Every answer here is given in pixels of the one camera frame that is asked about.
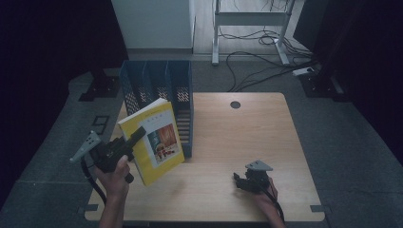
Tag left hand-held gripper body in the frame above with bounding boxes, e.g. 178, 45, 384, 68
69, 130, 136, 184

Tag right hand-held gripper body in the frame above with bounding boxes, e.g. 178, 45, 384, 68
244, 160, 274, 193

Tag yellow book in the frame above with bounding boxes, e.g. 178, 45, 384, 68
117, 97, 185, 187

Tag blue file rack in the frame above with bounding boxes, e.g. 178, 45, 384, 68
119, 60, 195, 159

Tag person's left hand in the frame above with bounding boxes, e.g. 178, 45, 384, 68
94, 154, 131, 200

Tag black stand base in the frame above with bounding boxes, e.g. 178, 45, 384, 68
298, 70, 350, 103
78, 67, 122, 103

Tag white cabinet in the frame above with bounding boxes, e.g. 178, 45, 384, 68
110, 0, 196, 50

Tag white power strip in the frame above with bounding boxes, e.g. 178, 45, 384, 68
291, 66, 316, 77

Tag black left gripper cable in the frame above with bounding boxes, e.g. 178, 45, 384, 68
80, 157, 107, 205

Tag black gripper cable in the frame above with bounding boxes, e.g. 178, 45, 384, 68
80, 157, 107, 205
261, 185, 285, 223

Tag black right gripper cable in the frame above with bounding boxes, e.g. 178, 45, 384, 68
261, 185, 285, 223

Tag grey table bracket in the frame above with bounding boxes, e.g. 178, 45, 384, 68
309, 204, 331, 214

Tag black floor cables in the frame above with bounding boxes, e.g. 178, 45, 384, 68
218, 27, 319, 93

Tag white metal desk frame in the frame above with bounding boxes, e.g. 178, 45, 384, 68
211, 0, 297, 67

